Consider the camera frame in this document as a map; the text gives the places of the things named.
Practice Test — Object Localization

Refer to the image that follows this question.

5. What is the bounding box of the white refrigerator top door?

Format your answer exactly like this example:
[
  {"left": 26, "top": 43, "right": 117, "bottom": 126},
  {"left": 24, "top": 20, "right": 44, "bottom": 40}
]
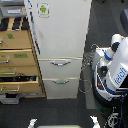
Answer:
[{"left": 24, "top": 0, "right": 92, "bottom": 59}]

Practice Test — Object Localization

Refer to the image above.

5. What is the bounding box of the white refrigerator body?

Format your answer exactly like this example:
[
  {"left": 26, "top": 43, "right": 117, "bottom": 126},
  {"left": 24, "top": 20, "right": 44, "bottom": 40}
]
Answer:
[{"left": 23, "top": 0, "right": 93, "bottom": 100}]

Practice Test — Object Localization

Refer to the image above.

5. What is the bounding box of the wooden drawer cabinet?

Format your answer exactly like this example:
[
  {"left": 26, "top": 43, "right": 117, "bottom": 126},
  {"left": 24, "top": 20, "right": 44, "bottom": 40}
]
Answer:
[{"left": 0, "top": 17, "right": 45, "bottom": 97}]

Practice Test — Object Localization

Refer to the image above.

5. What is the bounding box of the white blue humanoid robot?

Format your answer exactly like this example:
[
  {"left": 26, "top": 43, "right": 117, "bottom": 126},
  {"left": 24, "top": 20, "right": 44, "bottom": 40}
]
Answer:
[{"left": 92, "top": 34, "right": 128, "bottom": 106}]

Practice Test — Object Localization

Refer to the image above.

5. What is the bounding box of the green android sticker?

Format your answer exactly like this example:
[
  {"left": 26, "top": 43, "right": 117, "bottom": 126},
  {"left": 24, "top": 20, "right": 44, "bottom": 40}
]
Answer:
[{"left": 37, "top": 3, "right": 49, "bottom": 17}]

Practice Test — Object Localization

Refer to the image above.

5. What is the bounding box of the grey box on cabinet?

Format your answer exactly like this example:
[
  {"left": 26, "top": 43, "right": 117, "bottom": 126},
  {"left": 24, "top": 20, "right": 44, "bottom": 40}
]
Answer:
[{"left": 0, "top": 6, "right": 27, "bottom": 17}]

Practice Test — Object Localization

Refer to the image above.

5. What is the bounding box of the upper fridge drawer handle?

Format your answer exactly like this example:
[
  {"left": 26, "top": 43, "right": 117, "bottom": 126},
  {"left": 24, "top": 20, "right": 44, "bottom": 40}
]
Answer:
[{"left": 50, "top": 61, "right": 71, "bottom": 66}]

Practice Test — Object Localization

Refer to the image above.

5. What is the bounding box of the fridge drawer handle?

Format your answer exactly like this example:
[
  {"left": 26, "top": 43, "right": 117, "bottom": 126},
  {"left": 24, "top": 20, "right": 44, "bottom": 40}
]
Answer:
[
  {"left": 50, "top": 61, "right": 71, "bottom": 66},
  {"left": 52, "top": 79, "right": 70, "bottom": 84}
]

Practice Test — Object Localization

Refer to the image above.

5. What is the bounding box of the lower fridge drawer handle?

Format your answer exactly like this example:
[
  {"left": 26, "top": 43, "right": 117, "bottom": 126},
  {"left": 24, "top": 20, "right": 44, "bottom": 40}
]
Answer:
[{"left": 52, "top": 79, "right": 70, "bottom": 84}]

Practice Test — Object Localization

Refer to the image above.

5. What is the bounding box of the grey cable loop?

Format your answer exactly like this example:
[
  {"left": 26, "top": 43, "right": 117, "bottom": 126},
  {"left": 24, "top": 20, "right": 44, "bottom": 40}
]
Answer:
[{"left": 77, "top": 43, "right": 100, "bottom": 94}]

